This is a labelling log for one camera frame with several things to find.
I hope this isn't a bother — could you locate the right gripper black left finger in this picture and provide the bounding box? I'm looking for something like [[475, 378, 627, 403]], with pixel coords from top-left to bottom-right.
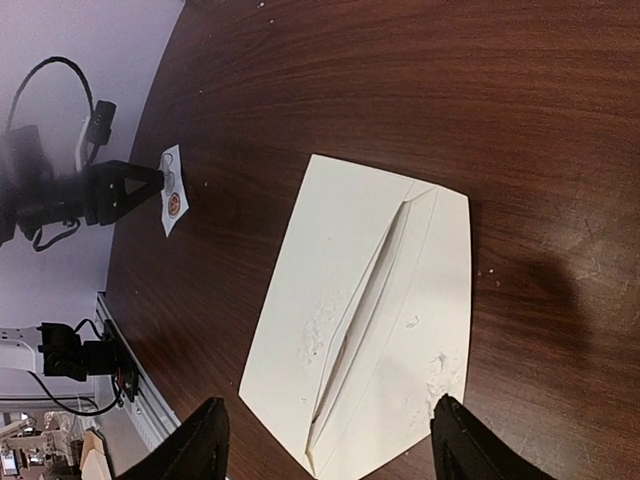
[[117, 397, 230, 480]]

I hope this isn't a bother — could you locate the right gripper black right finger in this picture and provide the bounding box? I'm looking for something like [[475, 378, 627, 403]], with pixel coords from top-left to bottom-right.
[[430, 394, 552, 480]]

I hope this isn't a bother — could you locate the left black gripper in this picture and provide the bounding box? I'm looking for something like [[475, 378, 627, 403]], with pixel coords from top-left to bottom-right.
[[83, 160, 164, 225]]

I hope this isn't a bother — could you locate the sticker sheet with wax seal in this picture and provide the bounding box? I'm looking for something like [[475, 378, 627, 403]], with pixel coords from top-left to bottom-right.
[[159, 145, 190, 236]]

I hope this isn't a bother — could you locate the round brown wax seal sticker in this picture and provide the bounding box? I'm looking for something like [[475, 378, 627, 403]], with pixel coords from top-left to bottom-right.
[[167, 192, 182, 218]]

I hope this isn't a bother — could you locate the cream paper envelope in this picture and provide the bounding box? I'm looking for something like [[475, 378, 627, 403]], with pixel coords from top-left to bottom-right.
[[239, 155, 473, 479]]

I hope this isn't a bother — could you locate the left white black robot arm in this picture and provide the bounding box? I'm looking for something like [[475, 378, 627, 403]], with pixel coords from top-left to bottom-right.
[[1, 126, 164, 382]]

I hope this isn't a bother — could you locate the cardboard box outside cell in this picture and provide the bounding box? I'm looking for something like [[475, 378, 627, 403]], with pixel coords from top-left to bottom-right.
[[80, 430, 114, 480]]

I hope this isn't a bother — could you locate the front aluminium rail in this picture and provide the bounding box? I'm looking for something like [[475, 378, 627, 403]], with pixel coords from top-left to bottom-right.
[[96, 292, 181, 451]]

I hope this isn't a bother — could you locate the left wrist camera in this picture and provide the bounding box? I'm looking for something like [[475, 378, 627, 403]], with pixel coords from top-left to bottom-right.
[[74, 100, 117, 172]]

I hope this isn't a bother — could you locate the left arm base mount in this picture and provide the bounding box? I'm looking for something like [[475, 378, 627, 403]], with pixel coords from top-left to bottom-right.
[[74, 319, 141, 403]]

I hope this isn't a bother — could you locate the left black camera cable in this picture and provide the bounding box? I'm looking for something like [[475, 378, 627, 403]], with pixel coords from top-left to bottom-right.
[[4, 56, 97, 131]]

